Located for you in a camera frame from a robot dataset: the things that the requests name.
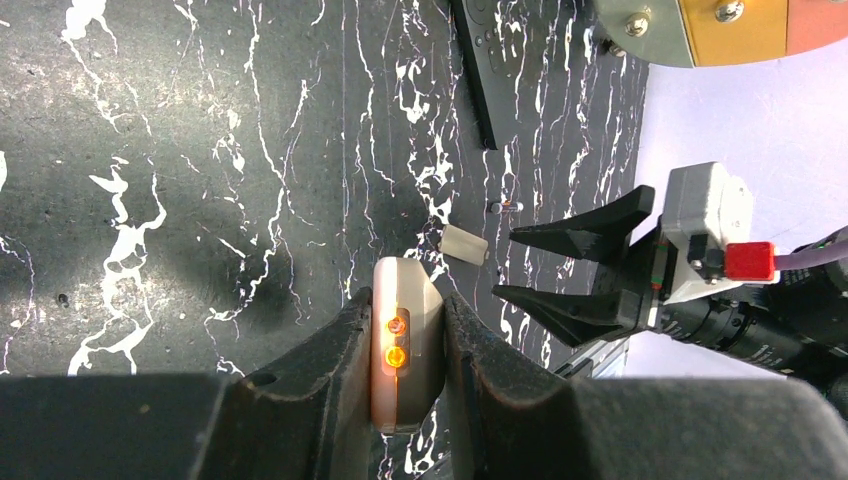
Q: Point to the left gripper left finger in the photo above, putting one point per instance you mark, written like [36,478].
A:
[302,416]

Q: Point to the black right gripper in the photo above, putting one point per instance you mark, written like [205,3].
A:
[622,291]

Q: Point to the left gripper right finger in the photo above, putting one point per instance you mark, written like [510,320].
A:
[512,419]

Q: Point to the beige battery cover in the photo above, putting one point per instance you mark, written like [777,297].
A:
[463,245]

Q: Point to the white remote control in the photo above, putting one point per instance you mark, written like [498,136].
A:
[407,358]

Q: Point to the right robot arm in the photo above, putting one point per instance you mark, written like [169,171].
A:
[796,327]

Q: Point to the dark green battery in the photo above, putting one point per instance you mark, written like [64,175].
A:
[500,208]

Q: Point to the aluminium frame rail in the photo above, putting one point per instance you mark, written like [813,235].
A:
[599,359]

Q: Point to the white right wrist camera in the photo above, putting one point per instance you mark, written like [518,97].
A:
[705,209]

